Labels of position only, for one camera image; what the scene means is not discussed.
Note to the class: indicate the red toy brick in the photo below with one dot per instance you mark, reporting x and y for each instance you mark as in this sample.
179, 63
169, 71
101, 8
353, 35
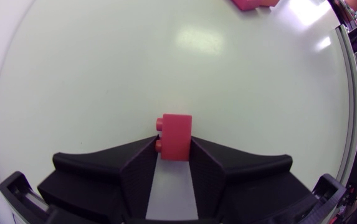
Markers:
175, 137
246, 3

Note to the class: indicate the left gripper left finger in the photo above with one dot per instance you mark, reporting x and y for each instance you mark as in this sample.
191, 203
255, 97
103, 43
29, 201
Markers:
103, 180

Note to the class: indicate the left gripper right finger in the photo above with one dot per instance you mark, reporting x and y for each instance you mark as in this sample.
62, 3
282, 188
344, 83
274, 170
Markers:
246, 183

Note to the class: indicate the orange toy brick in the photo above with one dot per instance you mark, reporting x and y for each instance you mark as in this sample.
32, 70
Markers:
269, 2

